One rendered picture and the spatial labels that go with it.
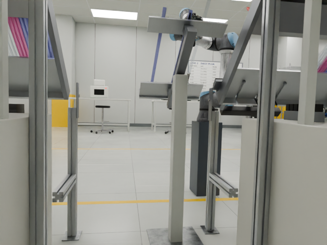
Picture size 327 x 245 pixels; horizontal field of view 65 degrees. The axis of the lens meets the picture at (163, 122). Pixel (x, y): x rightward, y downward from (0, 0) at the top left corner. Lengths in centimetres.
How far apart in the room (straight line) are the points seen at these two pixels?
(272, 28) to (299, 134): 36
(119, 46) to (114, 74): 82
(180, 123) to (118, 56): 693
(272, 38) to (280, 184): 46
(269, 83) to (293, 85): 61
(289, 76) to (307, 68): 64
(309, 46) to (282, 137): 27
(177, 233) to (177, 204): 14
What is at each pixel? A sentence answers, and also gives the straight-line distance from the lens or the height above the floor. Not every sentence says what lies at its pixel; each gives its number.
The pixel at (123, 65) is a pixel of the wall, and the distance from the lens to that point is 800.
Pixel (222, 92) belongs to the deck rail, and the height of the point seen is 74.
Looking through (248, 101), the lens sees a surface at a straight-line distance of 145.
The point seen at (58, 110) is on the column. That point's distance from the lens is 760.
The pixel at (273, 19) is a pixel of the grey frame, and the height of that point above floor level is 95.
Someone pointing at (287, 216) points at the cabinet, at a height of 34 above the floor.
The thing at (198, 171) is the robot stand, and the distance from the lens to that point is 194.
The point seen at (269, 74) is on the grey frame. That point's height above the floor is 77.
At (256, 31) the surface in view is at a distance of 121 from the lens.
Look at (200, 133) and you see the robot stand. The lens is 190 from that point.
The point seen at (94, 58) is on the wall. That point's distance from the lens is 808.
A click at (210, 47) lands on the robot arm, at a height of 110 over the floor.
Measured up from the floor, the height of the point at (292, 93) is 75.
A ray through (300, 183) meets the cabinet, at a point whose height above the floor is 46.
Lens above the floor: 66
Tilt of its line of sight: 4 degrees down
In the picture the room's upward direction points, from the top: 2 degrees clockwise
